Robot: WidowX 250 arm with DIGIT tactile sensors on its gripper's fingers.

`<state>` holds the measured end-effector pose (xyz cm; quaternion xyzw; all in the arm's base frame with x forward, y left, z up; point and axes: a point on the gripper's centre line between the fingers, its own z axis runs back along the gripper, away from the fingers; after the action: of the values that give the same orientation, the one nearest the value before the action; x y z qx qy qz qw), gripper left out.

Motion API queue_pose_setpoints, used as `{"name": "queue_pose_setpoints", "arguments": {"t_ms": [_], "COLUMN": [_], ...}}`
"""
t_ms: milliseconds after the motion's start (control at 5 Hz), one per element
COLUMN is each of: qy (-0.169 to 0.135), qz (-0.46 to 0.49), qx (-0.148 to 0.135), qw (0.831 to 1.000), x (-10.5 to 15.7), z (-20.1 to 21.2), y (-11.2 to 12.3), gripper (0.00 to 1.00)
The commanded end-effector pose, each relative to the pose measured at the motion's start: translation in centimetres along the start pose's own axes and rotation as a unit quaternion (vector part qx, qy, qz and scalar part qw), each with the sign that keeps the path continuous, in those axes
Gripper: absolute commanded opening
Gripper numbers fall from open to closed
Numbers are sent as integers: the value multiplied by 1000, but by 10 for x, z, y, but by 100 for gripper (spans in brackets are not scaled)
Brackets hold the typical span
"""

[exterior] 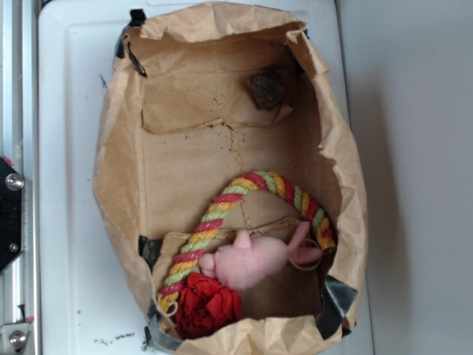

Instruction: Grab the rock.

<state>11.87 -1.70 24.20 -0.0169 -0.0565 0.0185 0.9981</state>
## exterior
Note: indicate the brown paper bag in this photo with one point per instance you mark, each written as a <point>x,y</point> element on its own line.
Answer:
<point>179,123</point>

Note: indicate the black mounting plate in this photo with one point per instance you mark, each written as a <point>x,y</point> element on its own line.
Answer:
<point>11,214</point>

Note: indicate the pink felt mouse toy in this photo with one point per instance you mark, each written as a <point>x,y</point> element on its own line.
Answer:
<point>249,260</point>

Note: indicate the red crumpled paper flower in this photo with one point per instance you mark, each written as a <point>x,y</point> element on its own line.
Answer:
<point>205,306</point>

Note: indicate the black tape strip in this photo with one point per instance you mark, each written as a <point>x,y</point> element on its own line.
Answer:
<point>338,297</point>

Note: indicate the aluminium frame rail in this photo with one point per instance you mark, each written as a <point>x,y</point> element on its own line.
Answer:
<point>20,285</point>

